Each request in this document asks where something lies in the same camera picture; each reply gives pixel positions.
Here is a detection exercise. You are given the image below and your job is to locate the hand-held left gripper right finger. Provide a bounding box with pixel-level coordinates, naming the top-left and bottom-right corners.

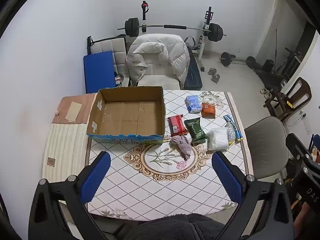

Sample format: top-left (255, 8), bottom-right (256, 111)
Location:
top-left (211, 151), bottom-right (294, 240)

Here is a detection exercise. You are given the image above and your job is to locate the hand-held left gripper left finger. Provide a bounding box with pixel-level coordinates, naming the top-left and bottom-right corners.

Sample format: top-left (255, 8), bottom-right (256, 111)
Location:
top-left (28, 151), bottom-right (112, 240)

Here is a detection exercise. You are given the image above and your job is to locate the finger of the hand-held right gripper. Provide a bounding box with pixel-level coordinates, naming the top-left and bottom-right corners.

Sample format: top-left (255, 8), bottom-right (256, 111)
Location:
top-left (285, 133), bottom-right (316, 166)

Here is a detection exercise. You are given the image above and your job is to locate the white soft pack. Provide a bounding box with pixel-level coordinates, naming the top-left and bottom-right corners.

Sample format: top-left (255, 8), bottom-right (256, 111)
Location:
top-left (206, 127), bottom-right (230, 151)

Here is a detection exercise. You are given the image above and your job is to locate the clear plastic bag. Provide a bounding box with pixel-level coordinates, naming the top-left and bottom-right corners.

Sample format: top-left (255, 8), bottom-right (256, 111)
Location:
top-left (225, 122), bottom-right (237, 145)

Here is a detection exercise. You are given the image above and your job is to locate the blue strip packet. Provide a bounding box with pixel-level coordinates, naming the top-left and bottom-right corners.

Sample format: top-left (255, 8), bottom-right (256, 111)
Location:
top-left (223, 114), bottom-right (244, 141)

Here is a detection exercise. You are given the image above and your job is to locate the mauve cloth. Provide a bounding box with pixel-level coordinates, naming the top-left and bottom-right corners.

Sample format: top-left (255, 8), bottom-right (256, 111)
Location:
top-left (170, 135), bottom-right (193, 160)

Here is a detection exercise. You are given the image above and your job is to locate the green snack packet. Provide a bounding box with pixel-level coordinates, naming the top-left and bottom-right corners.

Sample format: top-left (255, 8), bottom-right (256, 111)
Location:
top-left (184, 118), bottom-right (209, 145)

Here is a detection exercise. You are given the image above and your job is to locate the cardboard box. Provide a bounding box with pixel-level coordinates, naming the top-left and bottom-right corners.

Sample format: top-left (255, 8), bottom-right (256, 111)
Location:
top-left (86, 86), bottom-right (166, 145)

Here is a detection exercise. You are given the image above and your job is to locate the orange packet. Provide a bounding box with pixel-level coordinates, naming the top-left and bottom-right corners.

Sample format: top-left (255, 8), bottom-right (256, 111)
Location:
top-left (201, 102), bottom-right (217, 118)

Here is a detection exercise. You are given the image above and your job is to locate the red snack packet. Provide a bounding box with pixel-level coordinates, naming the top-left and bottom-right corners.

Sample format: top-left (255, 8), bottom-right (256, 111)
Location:
top-left (167, 115), bottom-right (188, 134)

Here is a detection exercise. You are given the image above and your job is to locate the blue white tissue pack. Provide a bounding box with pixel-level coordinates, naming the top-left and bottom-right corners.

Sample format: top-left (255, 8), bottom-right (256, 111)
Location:
top-left (184, 95), bottom-right (202, 113)

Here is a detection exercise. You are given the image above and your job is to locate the grey shell chair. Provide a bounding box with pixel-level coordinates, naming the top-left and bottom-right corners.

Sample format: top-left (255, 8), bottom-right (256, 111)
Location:
top-left (244, 116), bottom-right (291, 180)

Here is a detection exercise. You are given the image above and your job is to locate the cream and brown side board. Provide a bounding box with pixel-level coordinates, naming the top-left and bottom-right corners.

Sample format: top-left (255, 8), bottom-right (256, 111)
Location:
top-left (42, 93), bottom-right (97, 183)

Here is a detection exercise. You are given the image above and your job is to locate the dark wooden chair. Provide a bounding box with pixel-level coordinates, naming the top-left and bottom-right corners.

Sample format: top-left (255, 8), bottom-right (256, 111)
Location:
top-left (264, 77), bottom-right (312, 121)

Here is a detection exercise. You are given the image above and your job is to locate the dark fleece clothing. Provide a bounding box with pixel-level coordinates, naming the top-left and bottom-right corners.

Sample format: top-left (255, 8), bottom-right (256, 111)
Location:
top-left (136, 213), bottom-right (225, 240)

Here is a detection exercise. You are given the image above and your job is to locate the beige paper strip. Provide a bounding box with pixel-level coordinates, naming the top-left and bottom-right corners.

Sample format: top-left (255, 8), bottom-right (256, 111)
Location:
top-left (65, 102), bottom-right (82, 122)

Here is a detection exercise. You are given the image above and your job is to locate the black bag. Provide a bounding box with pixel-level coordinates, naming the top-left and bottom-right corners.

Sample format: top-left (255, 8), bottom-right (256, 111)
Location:
top-left (261, 59), bottom-right (275, 72)

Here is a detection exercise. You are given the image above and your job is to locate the metal dumbbell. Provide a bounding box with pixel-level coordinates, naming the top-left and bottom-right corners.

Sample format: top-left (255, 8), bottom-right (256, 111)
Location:
top-left (208, 67), bottom-right (222, 83)

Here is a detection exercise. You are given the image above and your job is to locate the blue folded mat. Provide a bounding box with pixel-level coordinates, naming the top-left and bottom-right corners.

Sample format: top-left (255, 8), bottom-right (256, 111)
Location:
top-left (83, 51), bottom-right (118, 94)

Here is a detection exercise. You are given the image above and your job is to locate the dark weight bench pad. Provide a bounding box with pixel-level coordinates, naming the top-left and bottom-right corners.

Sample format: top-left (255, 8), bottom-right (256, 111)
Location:
top-left (184, 49), bottom-right (203, 90)

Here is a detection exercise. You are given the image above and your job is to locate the small floor barbell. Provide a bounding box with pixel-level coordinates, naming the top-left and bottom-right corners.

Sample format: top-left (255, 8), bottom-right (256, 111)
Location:
top-left (219, 52), bottom-right (262, 70)

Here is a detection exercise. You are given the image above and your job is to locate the white padded cushion chair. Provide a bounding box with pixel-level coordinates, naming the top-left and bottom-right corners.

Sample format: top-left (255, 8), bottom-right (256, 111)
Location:
top-left (91, 37), bottom-right (127, 68)

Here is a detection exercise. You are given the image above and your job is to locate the white puffer jacket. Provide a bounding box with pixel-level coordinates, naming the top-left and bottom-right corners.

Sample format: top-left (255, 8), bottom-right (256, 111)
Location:
top-left (125, 34), bottom-right (191, 87)

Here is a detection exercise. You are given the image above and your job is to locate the weight bench rack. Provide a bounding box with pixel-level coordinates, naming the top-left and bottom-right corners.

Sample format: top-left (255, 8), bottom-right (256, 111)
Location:
top-left (140, 1), bottom-right (213, 62)

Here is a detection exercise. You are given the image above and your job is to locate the barbell with black plates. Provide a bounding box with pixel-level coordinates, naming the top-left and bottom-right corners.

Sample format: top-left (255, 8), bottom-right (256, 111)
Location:
top-left (117, 17), bottom-right (227, 42)

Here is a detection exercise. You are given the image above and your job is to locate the black charger cable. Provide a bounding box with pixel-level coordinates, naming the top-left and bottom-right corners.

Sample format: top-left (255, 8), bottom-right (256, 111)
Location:
top-left (286, 110), bottom-right (307, 127)

